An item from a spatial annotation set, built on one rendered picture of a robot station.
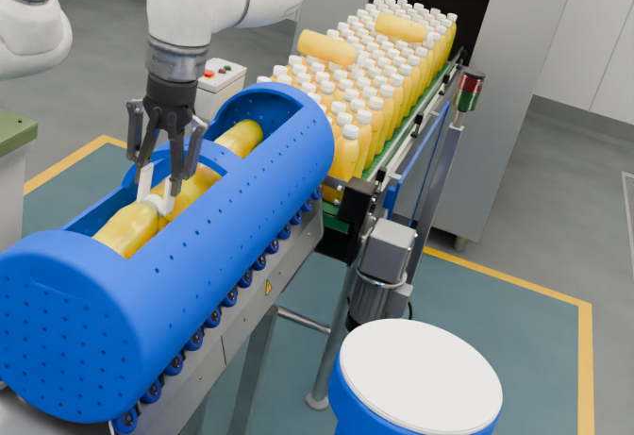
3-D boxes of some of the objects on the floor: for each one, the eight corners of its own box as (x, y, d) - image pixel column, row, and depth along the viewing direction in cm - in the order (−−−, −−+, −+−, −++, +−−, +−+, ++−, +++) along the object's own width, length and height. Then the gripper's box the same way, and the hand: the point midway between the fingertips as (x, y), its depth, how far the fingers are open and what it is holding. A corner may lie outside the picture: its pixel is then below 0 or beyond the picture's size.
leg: (214, 480, 234) (253, 310, 205) (223, 467, 239) (261, 299, 210) (232, 489, 233) (274, 318, 204) (241, 475, 238) (281, 307, 209)
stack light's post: (353, 422, 268) (448, 125, 218) (356, 414, 272) (450, 122, 221) (364, 426, 268) (462, 130, 217) (367, 419, 271) (464, 126, 221)
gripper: (111, 61, 118) (96, 200, 129) (214, 96, 115) (190, 235, 126) (137, 50, 124) (121, 182, 135) (234, 83, 122) (210, 215, 132)
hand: (157, 190), depth 129 cm, fingers closed on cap, 4 cm apart
